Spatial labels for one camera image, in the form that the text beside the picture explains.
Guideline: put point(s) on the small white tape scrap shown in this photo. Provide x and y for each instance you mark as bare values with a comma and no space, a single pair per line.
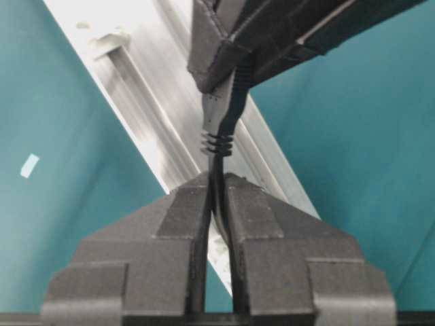
29,165

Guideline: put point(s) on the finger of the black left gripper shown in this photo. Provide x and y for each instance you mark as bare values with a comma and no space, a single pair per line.
212,55
283,34

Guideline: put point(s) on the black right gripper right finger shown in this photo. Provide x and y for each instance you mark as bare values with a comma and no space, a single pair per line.
290,268

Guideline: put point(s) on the aluminium rail profile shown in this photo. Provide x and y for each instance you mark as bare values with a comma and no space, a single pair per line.
137,54

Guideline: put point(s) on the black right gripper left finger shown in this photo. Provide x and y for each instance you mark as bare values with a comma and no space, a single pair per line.
148,268

